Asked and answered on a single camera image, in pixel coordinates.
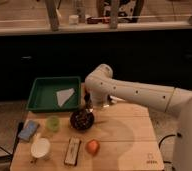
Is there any rectangular brown box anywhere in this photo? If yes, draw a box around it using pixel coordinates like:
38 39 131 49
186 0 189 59
64 137 81 166

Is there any dark bowl with food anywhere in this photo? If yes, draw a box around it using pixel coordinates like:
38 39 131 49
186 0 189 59
70 110 94 131

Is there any green plastic tray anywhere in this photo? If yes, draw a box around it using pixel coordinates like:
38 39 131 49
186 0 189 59
27 76 81 113

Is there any blue sponge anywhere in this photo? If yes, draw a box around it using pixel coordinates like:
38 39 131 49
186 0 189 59
18 120 40 142

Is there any white folded paper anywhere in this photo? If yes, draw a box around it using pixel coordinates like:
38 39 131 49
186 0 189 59
56 88 74 107

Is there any white cup on shelf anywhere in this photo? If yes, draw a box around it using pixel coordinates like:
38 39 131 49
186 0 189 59
68 15 79 25

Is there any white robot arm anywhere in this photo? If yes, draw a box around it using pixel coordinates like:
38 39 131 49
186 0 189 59
85 64 192 171

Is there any white paper cup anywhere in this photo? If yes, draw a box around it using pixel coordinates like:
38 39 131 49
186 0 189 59
31 138 51 159

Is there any white handled dish brush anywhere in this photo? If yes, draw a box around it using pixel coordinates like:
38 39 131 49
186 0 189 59
108 95 125 103

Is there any green plastic cup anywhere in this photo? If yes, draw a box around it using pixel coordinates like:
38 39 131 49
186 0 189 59
45 116 59 132

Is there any black cable right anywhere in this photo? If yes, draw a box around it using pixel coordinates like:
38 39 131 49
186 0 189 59
158 133 177 165

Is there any orange fruit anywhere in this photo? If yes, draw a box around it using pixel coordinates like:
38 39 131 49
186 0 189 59
86 139 100 155

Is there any black cable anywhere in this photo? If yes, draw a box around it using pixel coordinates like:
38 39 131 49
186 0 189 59
158 133 177 165
0 121 25 158

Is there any black cable left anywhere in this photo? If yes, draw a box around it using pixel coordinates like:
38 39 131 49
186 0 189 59
0 121 25 158

